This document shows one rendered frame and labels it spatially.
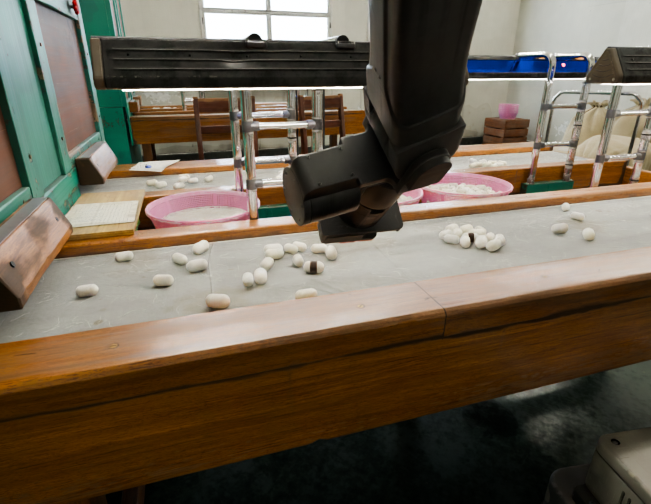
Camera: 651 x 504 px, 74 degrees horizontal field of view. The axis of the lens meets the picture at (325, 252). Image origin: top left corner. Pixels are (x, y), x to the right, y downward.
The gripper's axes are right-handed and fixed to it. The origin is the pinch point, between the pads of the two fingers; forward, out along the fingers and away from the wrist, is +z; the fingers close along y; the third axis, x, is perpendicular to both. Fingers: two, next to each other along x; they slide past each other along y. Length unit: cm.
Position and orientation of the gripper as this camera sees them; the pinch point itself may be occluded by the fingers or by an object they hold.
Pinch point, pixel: (339, 233)
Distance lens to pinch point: 59.8
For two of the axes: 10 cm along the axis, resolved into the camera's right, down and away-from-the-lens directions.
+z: -2.3, 3.1, 9.2
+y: -9.6, 1.0, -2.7
